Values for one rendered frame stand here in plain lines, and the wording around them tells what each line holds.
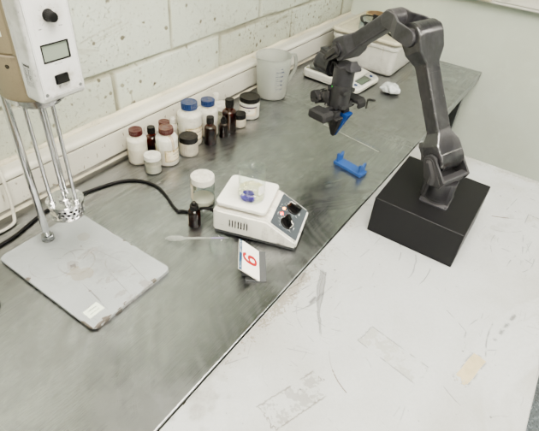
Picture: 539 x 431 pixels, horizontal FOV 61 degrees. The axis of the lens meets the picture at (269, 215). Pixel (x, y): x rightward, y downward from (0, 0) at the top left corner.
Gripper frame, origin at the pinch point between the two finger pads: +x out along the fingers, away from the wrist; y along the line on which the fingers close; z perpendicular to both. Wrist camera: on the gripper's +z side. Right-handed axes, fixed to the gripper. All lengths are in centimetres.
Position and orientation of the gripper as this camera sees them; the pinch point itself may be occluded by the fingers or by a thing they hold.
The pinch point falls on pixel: (334, 124)
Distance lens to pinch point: 134.0
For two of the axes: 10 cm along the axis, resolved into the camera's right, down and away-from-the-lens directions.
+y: -7.2, 3.9, -5.7
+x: -0.7, 7.8, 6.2
